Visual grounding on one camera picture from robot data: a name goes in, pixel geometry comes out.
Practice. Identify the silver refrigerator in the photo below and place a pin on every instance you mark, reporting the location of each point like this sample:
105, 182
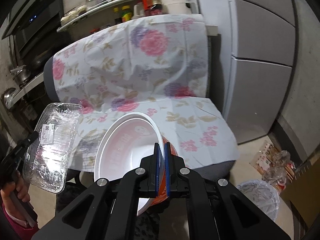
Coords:
252, 58

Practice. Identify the clear plastic food tray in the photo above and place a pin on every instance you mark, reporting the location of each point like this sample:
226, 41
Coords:
46, 160

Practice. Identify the metal cooking pot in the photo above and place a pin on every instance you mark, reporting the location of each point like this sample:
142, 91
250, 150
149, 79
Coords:
20, 75

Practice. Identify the metal kitchen shelf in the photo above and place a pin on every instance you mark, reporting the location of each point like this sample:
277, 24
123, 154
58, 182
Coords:
93, 10

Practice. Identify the floral plastic tablecloth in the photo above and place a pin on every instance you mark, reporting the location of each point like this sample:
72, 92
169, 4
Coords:
156, 65

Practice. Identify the trash bin with bag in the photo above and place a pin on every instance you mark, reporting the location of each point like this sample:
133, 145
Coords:
263, 195

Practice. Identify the red label sauce bottle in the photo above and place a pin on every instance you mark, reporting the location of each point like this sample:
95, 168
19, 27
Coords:
147, 4

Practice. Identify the black range hood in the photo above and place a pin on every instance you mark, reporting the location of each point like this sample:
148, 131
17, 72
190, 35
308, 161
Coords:
32, 30

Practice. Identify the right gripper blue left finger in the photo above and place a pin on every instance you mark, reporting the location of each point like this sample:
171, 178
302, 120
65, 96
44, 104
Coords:
157, 153

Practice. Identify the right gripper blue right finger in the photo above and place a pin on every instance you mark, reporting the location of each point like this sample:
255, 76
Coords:
167, 151

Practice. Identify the orange white instant noodle bowl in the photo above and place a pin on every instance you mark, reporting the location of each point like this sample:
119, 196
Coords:
124, 145

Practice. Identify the crumpled snack packaging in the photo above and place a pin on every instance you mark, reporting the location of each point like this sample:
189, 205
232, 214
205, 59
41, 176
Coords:
275, 167

